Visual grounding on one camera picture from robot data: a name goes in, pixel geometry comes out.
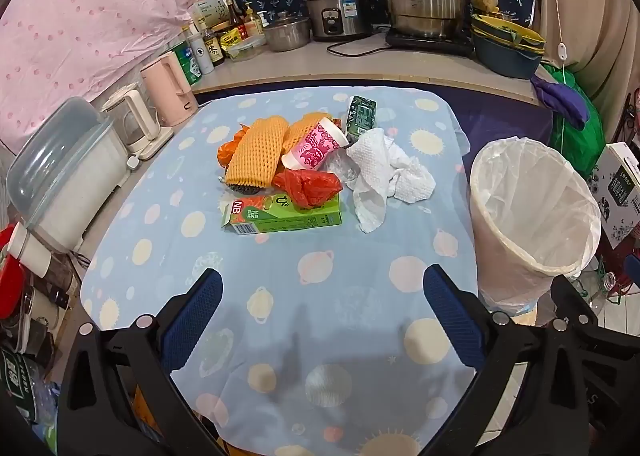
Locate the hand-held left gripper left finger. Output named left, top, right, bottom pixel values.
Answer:
left=56, top=268, right=226, bottom=456

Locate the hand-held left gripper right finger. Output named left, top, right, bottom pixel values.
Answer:
left=417, top=263, right=596, bottom=456

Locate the white waste bin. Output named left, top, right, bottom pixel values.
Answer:
left=467, top=136, right=602, bottom=317

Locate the light green juice carton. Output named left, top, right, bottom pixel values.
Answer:
left=220, top=191, right=345, bottom=237

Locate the steel scouring pad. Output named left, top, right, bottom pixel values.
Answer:
left=220, top=176, right=266, bottom=197

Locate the white paper towel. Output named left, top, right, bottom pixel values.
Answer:
left=345, top=128, right=437, bottom=234

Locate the red plastic bag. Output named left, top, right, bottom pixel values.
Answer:
left=272, top=168, right=345, bottom=209

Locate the large orange foam fruit net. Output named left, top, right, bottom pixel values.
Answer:
left=224, top=118, right=291, bottom=189

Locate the clear plastic wrap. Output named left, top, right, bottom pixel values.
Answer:
left=320, top=148, right=363, bottom=187

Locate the pink paper cup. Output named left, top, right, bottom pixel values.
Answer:
left=281, top=117, right=351, bottom=172

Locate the small orange foam fruit net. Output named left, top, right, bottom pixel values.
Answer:
left=280, top=111, right=328, bottom=154

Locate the dark green drink carton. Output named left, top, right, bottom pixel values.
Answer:
left=345, top=95, right=378, bottom=139

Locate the clear plastic bottle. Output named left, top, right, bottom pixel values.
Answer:
left=570, top=268, right=618, bottom=317

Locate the white milk carton box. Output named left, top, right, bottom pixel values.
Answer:
left=587, top=141, right=640, bottom=249

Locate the blue printed tablecloth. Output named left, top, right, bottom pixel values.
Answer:
left=80, top=85, right=481, bottom=456

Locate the green plastic bag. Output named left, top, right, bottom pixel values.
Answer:
left=542, top=63, right=606, bottom=177

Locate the plastic container with grey lid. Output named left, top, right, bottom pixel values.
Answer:
left=6, top=97, right=132, bottom=254

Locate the purple cloth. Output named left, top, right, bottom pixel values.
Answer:
left=530, top=73, right=591, bottom=132

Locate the green labelled packet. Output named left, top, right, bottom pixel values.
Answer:
left=0, top=346, right=46, bottom=424

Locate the dark blue sheet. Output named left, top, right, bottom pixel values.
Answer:
left=192, top=81, right=556, bottom=157

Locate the red plastic item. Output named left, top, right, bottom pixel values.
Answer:
left=0, top=223, right=31, bottom=287

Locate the pink electric kettle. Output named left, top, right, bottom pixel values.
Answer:
left=140, top=52, right=198, bottom=127

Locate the dark blue plastic basin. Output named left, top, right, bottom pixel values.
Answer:
left=472, top=33, right=543, bottom=79

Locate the yellow plastic basin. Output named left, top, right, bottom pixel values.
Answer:
left=472, top=13, right=546, bottom=54

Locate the green tin can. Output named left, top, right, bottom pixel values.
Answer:
left=172, top=41, right=201, bottom=87

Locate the beige curtain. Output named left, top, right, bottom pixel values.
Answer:
left=515, top=0, right=640, bottom=117

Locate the white plastic bottle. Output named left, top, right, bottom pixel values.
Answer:
left=189, top=33, right=215, bottom=76

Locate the black induction cooker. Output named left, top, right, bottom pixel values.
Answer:
left=385, top=28, right=476, bottom=59

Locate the dark bottle with white label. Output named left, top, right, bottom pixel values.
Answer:
left=200, top=26, right=226, bottom=68

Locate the clear food container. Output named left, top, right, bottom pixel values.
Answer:
left=226, top=33, right=266, bottom=61

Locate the yellow packet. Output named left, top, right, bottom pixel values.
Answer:
left=220, top=28, right=246, bottom=54

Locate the small steel pot with lid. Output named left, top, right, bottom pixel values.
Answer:
left=262, top=11, right=312, bottom=53

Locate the tall dark sauce bottle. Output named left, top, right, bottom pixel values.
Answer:
left=227, top=0, right=248, bottom=39

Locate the white and green box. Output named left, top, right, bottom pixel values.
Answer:
left=189, top=0, right=228, bottom=29

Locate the steel rice cooker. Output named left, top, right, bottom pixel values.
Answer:
left=304, top=0, right=373, bottom=42

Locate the white cable with switch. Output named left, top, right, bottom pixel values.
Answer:
left=542, top=0, right=571, bottom=82

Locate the black power cable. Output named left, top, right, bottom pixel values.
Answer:
left=327, top=26, right=396, bottom=58

